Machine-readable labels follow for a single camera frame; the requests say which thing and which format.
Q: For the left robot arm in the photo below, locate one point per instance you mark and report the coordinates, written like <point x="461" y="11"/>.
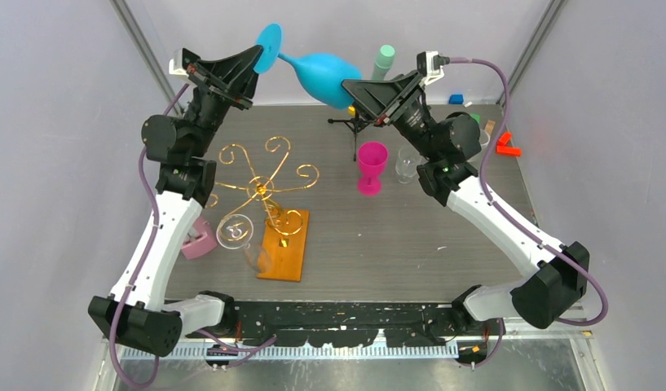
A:
<point x="134" y="313"/>

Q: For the tan wooden block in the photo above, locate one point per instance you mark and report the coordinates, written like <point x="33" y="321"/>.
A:
<point x="489" y="127"/>

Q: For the pink wine glass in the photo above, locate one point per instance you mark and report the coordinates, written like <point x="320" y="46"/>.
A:
<point x="371" y="158"/>

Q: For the red plastic block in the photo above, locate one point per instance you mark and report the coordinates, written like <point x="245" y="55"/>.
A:
<point x="504" y="146"/>

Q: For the orange wooden rack base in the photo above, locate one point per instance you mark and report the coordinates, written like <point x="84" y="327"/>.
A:
<point x="284" y="241"/>

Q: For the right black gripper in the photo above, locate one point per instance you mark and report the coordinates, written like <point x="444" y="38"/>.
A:
<point x="378" y="101"/>

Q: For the blue wine glass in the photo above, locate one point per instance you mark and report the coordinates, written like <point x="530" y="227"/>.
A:
<point x="320" y="74"/>

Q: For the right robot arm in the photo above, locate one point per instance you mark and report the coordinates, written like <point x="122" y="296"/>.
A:
<point x="551" y="271"/>

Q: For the blue block by wall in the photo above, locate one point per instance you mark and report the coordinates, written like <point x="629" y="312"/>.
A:
<point x="456" y="99"/>

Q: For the mint green microphone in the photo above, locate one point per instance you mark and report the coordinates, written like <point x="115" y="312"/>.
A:
<point x="383" y="62"/>

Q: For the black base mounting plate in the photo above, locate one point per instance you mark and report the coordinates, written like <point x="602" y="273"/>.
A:
<point x="344" y="324"/>

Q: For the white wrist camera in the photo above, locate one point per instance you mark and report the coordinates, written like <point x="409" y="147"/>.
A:
<point x="176" y="65"/>
<point x="430" y="66"/>

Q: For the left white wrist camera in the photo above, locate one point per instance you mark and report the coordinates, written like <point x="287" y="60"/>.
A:
<point x="176" y="65"/>

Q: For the pink metronome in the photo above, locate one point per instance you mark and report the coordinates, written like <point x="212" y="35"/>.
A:
<point x="200" y="240"/>

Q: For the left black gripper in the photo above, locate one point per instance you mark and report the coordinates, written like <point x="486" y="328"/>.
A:
<point x="231" y="81"/>

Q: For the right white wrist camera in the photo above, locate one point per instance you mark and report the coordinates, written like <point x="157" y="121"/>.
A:
<point x="430" y="66"/>

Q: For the gold wire glass rack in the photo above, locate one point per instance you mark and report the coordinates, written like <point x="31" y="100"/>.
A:
<point x="262" y="188"/>

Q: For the clear wine glass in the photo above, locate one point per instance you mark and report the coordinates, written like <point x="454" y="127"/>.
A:
<point x="235" y="232"/>
<point x="484" y="140"/>
<point x="408" y="159"/>

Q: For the black tripod mic stand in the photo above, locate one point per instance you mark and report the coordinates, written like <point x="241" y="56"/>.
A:
<point x="355" y="123"/>

